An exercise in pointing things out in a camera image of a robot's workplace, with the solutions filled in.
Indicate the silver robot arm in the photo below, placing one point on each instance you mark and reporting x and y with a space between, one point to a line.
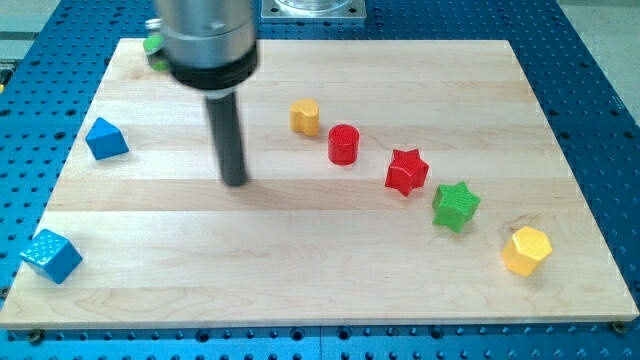
210 45

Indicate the green block behind arm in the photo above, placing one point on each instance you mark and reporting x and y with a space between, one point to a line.
153 47

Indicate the yellow heart block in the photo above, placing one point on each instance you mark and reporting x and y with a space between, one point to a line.
304 117

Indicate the blue triangle block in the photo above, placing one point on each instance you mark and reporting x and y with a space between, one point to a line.
105 140

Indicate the red cylinder block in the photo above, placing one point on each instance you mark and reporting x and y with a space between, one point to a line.
343 144

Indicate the wooden board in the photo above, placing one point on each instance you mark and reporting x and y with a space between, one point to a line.
307 242

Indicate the red star block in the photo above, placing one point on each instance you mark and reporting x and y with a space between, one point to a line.
406 171

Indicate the black pusher rod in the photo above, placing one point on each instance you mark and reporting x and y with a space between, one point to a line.
227 138

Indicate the green star block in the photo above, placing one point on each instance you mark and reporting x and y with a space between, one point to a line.
454 205

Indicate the yellow hexagon block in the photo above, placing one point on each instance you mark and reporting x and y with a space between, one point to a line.
527 248

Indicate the blue cube block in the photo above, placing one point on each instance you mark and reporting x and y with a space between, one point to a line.
52 256

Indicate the blue perforated table plate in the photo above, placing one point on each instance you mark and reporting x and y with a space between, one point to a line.
51 90

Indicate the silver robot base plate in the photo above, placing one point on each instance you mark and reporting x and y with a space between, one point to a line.
313 9

